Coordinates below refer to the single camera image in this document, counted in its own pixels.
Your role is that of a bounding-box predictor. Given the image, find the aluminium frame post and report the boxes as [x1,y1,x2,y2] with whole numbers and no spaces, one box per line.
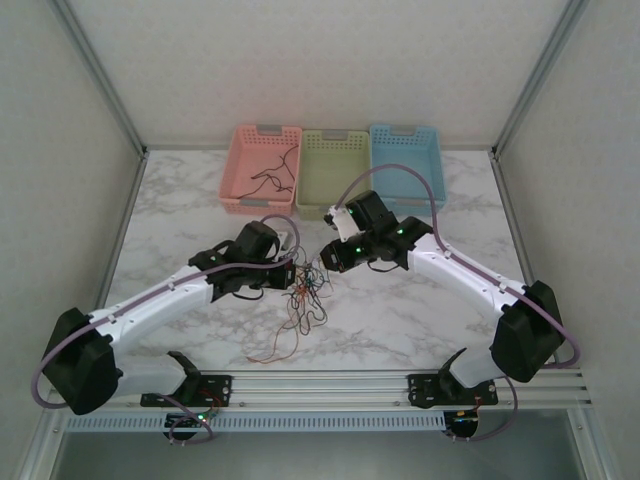
[490,0,609,160]
[52,0,149,156]

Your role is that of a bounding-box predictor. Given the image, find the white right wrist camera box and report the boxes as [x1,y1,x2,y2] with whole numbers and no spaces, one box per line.
[323,204,364,242]

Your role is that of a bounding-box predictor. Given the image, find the aluminium table back rail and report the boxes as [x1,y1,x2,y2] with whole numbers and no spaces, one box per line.
[143,143,496,152]

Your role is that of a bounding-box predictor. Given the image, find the grey slotted cable duct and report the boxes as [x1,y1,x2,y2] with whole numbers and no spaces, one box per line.
[64,412,447,434]

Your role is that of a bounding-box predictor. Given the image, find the green plastic basket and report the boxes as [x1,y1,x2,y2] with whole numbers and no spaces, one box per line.
[294,128,375,223]

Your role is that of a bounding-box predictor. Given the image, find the red thin cable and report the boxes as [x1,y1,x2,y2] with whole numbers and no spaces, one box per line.
[244,279,326,365]

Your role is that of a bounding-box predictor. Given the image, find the pink plastic basket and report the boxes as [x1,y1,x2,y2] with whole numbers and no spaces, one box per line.
[218,122,304,219]

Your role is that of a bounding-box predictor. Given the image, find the black thin cable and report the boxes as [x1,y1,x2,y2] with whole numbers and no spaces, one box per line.
[294,252,341,301]
[238,145,300,200]
[251,164,296,194]

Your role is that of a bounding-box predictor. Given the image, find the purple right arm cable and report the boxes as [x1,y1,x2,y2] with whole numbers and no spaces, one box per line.
[337,163,584,444]

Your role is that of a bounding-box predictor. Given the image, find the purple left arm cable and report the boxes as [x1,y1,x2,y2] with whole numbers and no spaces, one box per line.
[30,214,301,445]

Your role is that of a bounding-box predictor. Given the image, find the aluminium frame leg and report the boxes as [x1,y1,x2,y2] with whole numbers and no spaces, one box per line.
[567,409,619,480]
[14,412,69,480]

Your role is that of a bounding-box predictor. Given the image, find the green thin cable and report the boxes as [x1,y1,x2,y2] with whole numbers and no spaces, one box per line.
[298,272,331,311]
[294,269,327,337]

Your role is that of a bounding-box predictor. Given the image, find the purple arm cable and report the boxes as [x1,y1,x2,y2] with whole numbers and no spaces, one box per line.
[30,214,301,445]
[337,163,584,444]

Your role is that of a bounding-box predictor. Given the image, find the blue plastic basket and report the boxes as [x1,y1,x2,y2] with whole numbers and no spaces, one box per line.
[368,123,447,219]

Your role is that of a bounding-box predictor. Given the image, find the aluminium mounting rail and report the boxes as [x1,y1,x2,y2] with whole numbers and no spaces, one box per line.
[47,368,594,412]

